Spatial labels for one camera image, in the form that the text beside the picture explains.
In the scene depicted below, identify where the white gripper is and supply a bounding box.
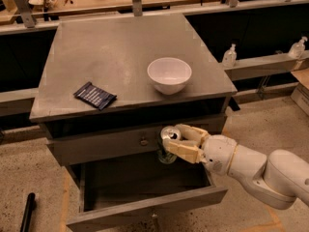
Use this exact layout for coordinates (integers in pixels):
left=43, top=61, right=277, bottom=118
left=163, top=124, right=238, bottom=175

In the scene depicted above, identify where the crushed green can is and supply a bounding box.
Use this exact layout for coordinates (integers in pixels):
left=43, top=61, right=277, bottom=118
left=156, top=126, right=182, bottom=164

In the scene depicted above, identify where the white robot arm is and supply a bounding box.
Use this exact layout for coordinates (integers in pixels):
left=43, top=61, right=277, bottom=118
left=160, top=124, right=309, bottom=210

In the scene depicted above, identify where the grey top drawer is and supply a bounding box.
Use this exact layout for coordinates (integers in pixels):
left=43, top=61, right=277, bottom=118
left=47, top=113, right=227, bottom=166

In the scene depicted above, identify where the grey open middle drawer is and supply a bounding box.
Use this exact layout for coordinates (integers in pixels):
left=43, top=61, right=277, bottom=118
left=68, top=146, right=227, bottom=232

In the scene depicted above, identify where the grey drawer cabinet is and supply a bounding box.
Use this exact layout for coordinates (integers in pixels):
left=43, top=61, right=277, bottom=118
left=30, top=14, right=236, bottom=232

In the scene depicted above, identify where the white bowl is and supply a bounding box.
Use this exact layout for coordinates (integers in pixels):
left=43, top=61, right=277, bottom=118
left=147, top=57, right=192, bottom=95

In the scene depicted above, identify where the clear sanitizer bottle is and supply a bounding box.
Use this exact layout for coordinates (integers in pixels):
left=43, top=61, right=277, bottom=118
left=222, top=43, right=237, bottom=68
left=288, top=36, right=308, bottom=59

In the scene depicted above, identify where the dark blue snack packet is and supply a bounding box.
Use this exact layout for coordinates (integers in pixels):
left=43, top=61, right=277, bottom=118
left=73, top=82, right=117, bottom=110

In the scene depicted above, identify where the black cylindrical bar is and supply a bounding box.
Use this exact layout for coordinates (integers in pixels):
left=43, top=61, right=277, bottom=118
left=20, top=192, right=36, bottom=232

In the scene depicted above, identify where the grey metal railing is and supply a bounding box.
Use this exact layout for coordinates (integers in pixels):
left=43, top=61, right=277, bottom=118
left=1, top=1, right=308, bottom=122

